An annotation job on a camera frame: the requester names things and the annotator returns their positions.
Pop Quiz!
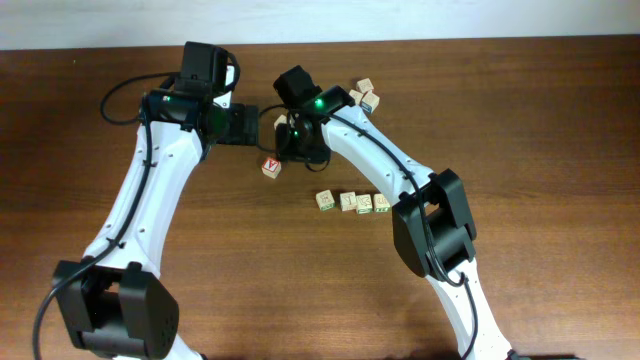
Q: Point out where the wooden block red A face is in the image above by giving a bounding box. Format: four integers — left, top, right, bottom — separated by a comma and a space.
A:
261, 157, 282, 179

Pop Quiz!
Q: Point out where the wooden block green trim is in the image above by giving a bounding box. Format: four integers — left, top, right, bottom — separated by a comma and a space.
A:
315, 190, 336, 211

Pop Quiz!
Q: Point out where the wooden block letter J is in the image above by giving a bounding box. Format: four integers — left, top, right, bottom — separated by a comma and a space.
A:
340, 192, 357, 212

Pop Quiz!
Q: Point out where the wooden block number 9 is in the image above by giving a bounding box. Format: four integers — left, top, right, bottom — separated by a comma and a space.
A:
356, 194, 373, 214

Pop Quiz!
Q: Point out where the wooden block red E face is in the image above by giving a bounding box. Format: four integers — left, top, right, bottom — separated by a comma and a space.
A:
373, 193, 391, 213

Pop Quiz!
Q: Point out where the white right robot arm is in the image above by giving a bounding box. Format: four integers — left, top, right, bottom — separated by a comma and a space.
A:
275, 84, 517, 359

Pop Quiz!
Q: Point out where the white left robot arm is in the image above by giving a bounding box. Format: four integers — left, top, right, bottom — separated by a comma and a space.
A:
49, 90, 257, 359

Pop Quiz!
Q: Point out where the wooden block blue H face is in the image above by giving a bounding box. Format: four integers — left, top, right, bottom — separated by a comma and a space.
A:
273, 115, 288, 129

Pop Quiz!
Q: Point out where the wooden block beside cluster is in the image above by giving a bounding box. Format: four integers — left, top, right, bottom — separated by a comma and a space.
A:
349, 89, 364, 105

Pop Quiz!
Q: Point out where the wooden block blue side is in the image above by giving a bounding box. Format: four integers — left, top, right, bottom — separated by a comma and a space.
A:
360, 91, 380, 114

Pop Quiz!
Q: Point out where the wooden block top of cluster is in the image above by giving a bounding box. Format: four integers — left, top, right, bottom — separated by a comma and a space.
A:
356, 78, 375, 94

